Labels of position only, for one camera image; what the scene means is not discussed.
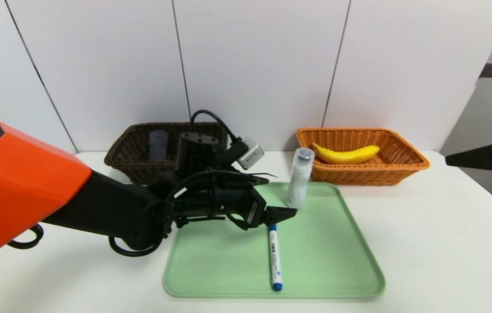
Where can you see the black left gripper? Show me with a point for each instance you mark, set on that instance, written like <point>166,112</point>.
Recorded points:
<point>255,213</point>

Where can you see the translucent white plastic bottle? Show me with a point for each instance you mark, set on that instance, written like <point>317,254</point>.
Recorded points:
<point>299,182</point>

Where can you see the yellow banana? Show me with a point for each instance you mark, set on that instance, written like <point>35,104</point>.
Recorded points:
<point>346,155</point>

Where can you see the dark grey cloth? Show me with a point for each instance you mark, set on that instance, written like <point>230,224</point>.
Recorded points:
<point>158,145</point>

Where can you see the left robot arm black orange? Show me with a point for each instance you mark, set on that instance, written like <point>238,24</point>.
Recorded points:
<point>20,191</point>

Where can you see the orange wicker basket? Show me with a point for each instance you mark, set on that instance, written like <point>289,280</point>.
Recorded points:
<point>359,174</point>

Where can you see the dark brown wicker basket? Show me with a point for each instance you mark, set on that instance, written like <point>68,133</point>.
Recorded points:
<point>133,148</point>

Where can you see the blue and white marker pen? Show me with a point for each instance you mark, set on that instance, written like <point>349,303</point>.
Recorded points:
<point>275,261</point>

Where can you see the light green plastic tray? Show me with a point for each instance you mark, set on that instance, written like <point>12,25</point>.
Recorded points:
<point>324,261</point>

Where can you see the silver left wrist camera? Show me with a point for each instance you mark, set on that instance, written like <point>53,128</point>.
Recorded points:
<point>251,155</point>

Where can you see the black left camera bracket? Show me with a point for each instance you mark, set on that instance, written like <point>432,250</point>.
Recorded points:
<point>235,152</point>

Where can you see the dark wall-mounted bracket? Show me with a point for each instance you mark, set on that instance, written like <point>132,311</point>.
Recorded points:
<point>488,71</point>

